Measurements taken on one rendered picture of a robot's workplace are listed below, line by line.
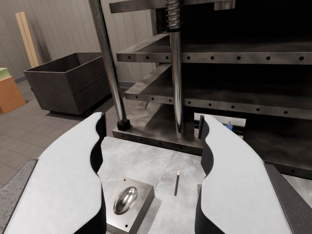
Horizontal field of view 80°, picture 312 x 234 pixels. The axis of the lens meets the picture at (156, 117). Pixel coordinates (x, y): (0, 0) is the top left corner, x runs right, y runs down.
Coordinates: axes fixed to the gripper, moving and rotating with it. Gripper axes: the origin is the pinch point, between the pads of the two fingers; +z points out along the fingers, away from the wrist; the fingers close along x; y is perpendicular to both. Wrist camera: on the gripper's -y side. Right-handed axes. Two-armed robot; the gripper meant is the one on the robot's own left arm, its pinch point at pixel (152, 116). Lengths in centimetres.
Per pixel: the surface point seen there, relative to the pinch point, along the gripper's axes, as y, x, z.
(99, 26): 5, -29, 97
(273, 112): 37, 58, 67
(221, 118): 46, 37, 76
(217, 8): -5, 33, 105
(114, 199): 61, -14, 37
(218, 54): 13, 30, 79
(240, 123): 47, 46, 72
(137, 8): -3, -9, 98
